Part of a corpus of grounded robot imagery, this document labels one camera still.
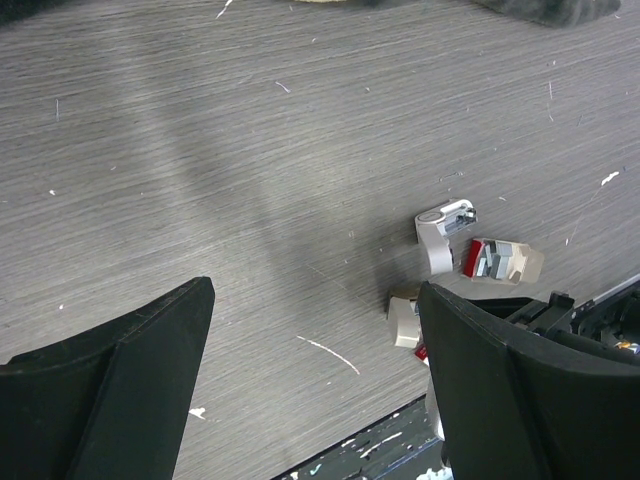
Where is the staple box tray with staples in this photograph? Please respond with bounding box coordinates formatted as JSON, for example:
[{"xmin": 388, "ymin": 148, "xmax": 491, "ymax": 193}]
[{"xmin": 462, "ymin": 238, "xmax": 545, "ymax": 285}]

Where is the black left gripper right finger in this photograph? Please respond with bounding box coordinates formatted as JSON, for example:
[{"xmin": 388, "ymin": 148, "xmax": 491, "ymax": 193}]
[{"xmin": 416, "ymin": 280, "xmax": 640, "ymax": 480}]

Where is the red white staple box sleeve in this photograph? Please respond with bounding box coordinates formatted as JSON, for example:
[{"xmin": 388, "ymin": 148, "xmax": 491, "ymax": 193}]
[{"xmin": 414, "ymin": 344, "xmax": 430, "ymax": 366}]

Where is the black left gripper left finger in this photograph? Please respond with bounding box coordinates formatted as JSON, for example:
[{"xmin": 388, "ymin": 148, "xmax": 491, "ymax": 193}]
[{"xmin": 1, "ymin": 277, "xmax": 215, "ymax": 479}]

